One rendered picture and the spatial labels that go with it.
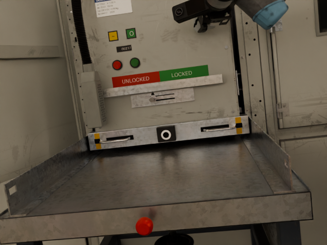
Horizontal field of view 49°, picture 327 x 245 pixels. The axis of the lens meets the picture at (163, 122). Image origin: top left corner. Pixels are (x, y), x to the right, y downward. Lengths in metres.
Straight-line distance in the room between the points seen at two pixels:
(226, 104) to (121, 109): 0.35
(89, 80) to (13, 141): 0.31
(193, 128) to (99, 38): 0.43
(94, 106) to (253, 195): 0.61
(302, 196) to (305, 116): 0.69
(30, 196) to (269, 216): 0.52
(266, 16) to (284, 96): 0.52
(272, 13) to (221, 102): 0.41
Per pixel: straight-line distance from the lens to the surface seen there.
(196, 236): 1.49
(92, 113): 1.14
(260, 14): 0.90
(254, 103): 1.36
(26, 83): 1.28
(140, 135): 1.22
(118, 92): 1.19
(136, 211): 0.73
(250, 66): 1.35
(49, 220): 0.78
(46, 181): 0.96
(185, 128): 1.20
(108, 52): 1.24
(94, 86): 1.13
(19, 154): 1.24
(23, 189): 0.86
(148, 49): 1.21
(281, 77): 1.35
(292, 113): 1.37
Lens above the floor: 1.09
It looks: 8 degrees down
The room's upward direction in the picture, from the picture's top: 7 degrees counter-clockwise
